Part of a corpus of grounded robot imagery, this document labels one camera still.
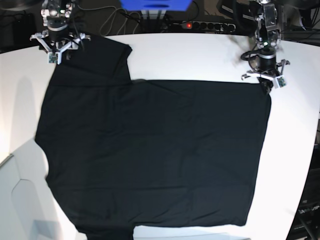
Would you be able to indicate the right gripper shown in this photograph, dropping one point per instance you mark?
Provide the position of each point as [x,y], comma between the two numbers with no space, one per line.
[51,41]

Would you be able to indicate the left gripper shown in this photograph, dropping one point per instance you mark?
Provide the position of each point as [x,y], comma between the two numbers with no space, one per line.
[265,67]

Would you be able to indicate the black T-shirt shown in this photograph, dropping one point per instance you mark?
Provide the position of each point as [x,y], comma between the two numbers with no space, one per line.
[159,153]

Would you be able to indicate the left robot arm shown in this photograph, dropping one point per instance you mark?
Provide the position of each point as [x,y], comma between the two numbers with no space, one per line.
[267,33]

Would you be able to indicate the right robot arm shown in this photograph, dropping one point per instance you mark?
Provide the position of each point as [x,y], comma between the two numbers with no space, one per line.
[56,15]

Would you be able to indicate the black power strip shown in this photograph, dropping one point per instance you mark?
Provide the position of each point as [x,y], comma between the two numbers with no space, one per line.
[204,26]

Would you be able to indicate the blue box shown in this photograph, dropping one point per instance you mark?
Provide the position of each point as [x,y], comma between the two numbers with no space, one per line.
[168,5]

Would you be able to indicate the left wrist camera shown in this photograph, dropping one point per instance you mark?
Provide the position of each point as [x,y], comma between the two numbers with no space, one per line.
[279,82]

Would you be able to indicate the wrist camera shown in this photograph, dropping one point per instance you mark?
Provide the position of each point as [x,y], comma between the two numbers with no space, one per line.
[279,82]
[54,58]

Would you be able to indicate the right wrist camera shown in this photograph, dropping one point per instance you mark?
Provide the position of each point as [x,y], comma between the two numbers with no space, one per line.
[54,58]

